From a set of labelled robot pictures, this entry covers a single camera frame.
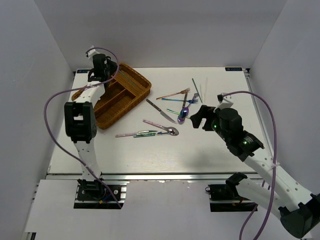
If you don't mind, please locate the silver spoon pink handle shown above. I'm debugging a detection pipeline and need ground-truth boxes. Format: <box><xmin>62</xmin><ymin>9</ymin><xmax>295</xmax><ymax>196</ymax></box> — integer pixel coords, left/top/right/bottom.
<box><xmin>142</xmin><ymin>119</ymin><xmax>180</xmax><ymax>136</ymax></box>

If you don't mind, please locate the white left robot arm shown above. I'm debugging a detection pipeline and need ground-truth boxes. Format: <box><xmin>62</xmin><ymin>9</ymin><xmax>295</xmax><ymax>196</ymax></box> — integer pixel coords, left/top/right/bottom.
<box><xmin>64</xmin><ymin>53</ymin><xmax>117</xmax><ymax>200</ymax></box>

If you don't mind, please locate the iridescent purple spoon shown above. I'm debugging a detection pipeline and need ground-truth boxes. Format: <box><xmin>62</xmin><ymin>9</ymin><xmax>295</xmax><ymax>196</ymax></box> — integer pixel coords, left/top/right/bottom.
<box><xmin>177</xmin><ymin>103</ymin><xmax>191</xmax><ymax>124</ymax></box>

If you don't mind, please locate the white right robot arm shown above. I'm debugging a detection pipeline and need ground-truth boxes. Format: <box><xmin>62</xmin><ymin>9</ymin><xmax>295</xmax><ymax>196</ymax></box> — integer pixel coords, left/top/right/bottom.
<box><xmin>190</xmin><ymin>105</ymin><xmax>320</xmax><ymax>239</ymax></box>

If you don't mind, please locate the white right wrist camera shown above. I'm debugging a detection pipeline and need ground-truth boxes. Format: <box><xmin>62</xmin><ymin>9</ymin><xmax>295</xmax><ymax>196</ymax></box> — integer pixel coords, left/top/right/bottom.
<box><xmin>216</xmin><ymin>93</ymin><xmax>234</xmax><ymax>110</ymax></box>

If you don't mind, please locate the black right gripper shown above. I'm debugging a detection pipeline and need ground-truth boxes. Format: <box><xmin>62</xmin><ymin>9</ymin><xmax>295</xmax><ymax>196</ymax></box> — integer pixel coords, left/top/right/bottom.
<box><xmin>189</xmin><ymin>105</ymin><xmax>230</xmax><ymax>142</ymax></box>

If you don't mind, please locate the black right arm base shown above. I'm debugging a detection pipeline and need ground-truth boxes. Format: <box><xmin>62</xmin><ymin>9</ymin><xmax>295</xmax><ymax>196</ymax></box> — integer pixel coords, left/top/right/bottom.
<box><xmin>205</xmin><ymin>184</ymin><xmax>256</xmax><ymax>213</ymax></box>

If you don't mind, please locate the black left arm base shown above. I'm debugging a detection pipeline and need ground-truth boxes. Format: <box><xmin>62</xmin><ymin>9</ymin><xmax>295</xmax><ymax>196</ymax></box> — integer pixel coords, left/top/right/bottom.
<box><xmin>73</xmin><ymin>179</ymin><xmax>125</xmax><ymax>210</ymax></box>

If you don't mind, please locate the clear white chopstick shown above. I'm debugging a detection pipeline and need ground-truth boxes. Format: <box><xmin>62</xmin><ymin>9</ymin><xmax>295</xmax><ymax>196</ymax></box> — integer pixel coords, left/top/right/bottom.
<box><xmin>204</xmin><ymin>77</ymin><xmax>209</xmax><ymax>97</ymax></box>

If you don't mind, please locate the pink handled knife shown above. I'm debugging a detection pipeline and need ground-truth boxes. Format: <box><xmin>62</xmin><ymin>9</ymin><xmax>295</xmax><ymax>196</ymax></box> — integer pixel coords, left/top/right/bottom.
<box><xmin>115</xmin><ymin>130</ymin><xmax>156</xmax><ymax>138</ymax></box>

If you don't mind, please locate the blue iridescent fork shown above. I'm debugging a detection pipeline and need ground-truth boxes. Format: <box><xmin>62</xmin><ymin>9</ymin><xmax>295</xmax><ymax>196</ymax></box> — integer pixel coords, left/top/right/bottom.
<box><xmin>161</xmin><ymin>98</ymin><xmax>198</xmax><ymax>104</ymax></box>

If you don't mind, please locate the green patterned handle utensil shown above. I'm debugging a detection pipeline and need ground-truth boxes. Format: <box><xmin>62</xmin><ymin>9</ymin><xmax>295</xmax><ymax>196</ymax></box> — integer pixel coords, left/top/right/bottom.
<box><xmin>133</xmin><ymin>131</ymin><xmax>169</xmax><ymax>138</ymax></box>

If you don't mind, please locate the blue right table label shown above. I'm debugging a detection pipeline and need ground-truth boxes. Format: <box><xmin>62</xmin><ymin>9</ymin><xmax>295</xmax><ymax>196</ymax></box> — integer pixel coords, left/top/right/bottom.
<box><xmin>224</xmin><ymin>67</ymin><xmax>243</xmax><ymax>72</ymax></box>

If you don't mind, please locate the blue left table label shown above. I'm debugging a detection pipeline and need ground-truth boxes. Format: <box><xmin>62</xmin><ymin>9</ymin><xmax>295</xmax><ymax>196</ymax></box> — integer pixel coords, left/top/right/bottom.
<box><xmin>76</xmin><ymin>69</ymin><xmax>91</xmax><ymax>74</ymax></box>

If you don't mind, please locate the dark handled silver spoon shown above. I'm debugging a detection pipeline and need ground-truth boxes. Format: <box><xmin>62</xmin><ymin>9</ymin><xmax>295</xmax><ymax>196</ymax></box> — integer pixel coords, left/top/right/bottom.
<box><xmin>182</xmin><ymin>93</ymin><xmax>199</xmax><ymax>109</ymax></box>

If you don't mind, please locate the black handled steel knife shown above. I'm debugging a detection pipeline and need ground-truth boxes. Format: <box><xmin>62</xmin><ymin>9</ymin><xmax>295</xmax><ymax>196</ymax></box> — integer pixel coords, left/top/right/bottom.
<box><xmin>146</xmin><ymin>99</ymin><xmax>177</xmax><ymax>124</ymax></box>

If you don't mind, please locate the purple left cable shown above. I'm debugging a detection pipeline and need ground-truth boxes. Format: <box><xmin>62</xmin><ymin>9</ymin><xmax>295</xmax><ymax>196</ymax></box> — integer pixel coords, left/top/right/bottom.
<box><xmin>44</xmin><ymin>47</ymin><xmax>123</xmax><ymax>210</ymax></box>

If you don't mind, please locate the rose gold fork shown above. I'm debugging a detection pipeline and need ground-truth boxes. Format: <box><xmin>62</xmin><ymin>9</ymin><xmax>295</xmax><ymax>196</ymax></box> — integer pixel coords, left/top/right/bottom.
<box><xmin>156</xmin><ymin>87</ymin><xmax>191</xmax><ymax>100</ymax></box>

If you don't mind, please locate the blue table label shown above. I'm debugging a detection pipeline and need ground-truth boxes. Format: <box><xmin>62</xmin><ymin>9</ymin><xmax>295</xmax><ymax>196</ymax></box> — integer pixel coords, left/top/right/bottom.
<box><xmin>224</xmin><ymin>67</ymin><xmax>243</xmax><ymax>72</ymax></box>
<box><xmin>76</xmin><ymin>69</ymin><xmax>91</xmax><ymax>74</ymax></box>

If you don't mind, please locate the green handled rainbow fork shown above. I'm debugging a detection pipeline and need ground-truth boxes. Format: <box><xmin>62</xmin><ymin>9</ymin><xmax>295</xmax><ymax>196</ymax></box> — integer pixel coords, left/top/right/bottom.
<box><xmin>166</xmin><ymin>108</ymin><xmax>190</xmax><ymax>119</ymax></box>

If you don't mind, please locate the brown wicker cutlery tray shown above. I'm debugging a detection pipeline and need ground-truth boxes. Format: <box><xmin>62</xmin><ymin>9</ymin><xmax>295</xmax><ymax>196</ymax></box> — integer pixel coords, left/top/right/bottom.
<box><xmin>71</xmin><ymin>62</ymin><xmax>153</xmax><ymax>131</ymax></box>

